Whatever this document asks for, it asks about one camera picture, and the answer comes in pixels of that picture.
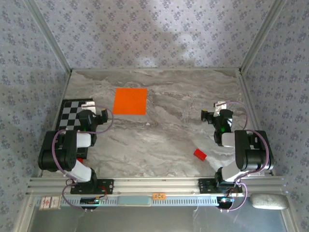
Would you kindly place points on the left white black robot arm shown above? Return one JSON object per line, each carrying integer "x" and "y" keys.
{"x": 67, "y": 149}

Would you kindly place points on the small red block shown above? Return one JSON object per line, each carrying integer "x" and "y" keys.
{"x": 200, "y": 154}

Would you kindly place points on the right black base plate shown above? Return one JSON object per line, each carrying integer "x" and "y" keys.
{"x": 206, "y": 186}

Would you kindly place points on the grey metal sheet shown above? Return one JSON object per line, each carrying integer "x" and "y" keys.
{"x": 154, "y": 220}

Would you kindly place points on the orange number label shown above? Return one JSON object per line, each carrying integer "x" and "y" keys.
{"x": 159, "y": 196}

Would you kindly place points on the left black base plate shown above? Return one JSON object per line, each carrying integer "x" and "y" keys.
{"x": 106, "y": 187}

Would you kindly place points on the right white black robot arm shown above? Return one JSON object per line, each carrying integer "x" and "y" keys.
{"x": 251, "y": 149}

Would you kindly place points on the aluminium frame post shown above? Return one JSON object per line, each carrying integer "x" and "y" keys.
{"x": 49, "y": 36}
{"x": 261, "y": 36}

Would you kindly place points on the left circuit board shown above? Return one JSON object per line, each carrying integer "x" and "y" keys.
{"x": 89, "y": 200}

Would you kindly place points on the aluminium side rail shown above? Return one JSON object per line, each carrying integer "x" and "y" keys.
{"x": 248, "y": 96}
{"x": 65, "y": 87}

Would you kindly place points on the red white sticker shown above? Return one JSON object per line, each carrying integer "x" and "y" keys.
{"x": 49, "y": 203}

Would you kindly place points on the aluminium mounting rail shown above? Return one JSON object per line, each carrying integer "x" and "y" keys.
{"x": 154, "y": 184}

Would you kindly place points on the blue-grey duct cover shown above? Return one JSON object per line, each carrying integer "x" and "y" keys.
{"x": 134, "y": 201}

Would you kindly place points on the circuit board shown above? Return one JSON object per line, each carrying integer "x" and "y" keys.
{"x": 225, "y": 200}
{"x": 89, "y": 200}

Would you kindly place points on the black grey checkerboard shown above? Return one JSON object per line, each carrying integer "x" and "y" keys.
{"x": 70, "y": 113}

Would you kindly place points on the right circuit board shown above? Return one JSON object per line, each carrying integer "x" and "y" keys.
{"x": 225, "y": 200}

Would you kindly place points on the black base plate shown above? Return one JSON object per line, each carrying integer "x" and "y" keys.
{"x": 206, "y": 186}
{"x": 106, "y": 187}

